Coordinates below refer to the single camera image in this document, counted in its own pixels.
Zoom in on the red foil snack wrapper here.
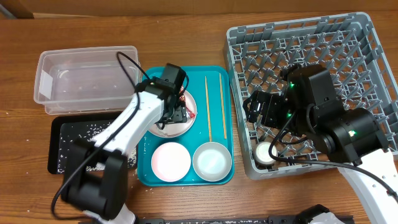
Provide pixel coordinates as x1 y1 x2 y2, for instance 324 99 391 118
180 87 196 120

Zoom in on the small white cup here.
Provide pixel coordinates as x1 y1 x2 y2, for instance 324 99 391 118
254 142 275 166

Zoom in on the white rice pile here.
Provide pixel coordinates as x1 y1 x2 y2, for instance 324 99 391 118
57 119 138 174

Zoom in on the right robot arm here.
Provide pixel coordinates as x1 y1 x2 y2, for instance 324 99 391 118
243 64 397 223

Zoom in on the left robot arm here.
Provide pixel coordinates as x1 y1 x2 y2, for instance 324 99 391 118
56 63 188 223

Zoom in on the grey dishwasher rack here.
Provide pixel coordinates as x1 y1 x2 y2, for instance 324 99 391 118
225 12 397 180

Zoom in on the large white plate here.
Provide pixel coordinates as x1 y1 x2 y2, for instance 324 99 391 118
149 91 197 138

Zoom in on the left wooden chopstick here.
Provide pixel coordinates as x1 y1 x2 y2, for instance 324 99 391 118
205 77 212 142

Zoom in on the wooden chopstick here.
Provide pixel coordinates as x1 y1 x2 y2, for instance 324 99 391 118
219 73 227 139
205 77 212 142

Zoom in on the teal serving tray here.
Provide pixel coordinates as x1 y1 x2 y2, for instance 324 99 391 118
137 65 234 187

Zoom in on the right wooden chopstick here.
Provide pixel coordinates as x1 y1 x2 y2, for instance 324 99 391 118
219 73 227 139

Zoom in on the grey bowl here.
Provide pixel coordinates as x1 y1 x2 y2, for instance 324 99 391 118
192 142 233 182

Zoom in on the clear plastic bin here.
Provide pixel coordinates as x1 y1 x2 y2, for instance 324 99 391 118
34 45 142 115

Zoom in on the black plastic tray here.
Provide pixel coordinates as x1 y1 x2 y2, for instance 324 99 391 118
47 111 121 174

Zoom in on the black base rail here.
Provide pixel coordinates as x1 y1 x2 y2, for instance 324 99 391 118
138 204 355 224

